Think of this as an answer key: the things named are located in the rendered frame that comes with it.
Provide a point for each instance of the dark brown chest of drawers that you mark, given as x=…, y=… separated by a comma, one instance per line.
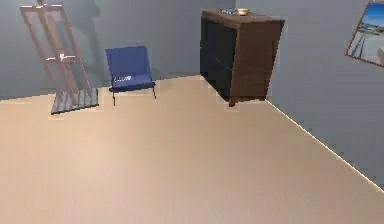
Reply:
x=250, y=60

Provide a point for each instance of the framed blue landscape picture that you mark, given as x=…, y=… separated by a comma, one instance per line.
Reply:
x=368, y=36

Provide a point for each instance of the pink wooden ladder shelf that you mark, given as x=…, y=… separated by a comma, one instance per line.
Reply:
x=63, y=60

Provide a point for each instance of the tan bowl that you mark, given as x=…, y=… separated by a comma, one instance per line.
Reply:
x=242, y=11

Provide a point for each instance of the flat blue-grey object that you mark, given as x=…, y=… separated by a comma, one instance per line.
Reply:
x=228, y=11

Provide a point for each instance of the blue chair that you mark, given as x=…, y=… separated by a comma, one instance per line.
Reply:
x=128, y=66

